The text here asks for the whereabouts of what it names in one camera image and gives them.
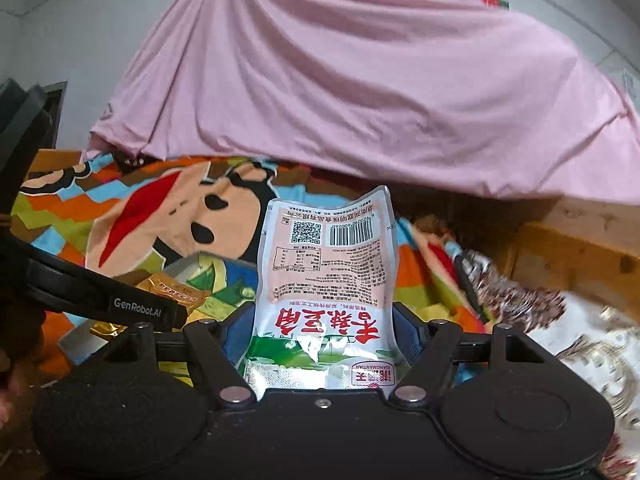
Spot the dark door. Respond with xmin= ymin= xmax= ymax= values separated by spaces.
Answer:
xmin=41 ymin=81 xmax=69 ymax=147

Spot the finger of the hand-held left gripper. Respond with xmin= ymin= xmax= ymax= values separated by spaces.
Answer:
xmin=101 ymin=284 xmax=189 ymax=333

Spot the person's left hand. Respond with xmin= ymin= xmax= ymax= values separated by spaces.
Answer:
xmin=0 ymin=347 xmax=30 ymax=432

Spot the orange gold snack packet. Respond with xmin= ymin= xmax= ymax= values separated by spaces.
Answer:
xmin=134 ymin=271 xmax=214 ymax=314

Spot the small gold foil packet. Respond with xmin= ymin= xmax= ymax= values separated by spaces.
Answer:
xmin=89 ymin=321 xmax=129 ymax=342

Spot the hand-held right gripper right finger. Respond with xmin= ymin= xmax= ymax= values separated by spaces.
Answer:
xmin=390 ymin=300 xmax=556 ymax=407

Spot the wooden bed frame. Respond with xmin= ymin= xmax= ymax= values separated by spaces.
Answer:
xmin=505 ymin=196 xmax=640 ymax=308

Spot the white floral brocade cloth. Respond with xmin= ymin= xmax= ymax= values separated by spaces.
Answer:
xmin=452 ymin=249 xmax=640 ymax=480

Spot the cartoon printed blanket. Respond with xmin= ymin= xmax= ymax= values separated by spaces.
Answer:
xmin=10 ymin=152 xmax=493 ymax=388

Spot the pink bed sheet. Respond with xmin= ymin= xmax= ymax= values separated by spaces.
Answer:
xmin=82 ymin=0 xmax=640 ymax=207

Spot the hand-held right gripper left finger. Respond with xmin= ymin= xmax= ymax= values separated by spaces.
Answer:
xmin=117 ymin=300 xmax=258 ymax=407

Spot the white pink green snack pouch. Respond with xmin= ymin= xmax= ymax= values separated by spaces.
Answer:
xmin=239 ymin=185 xmax=402 ymax=392

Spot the black strap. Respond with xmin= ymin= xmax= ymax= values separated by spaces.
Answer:
xmin=454 ymin=254 xmax=485 ymax=313

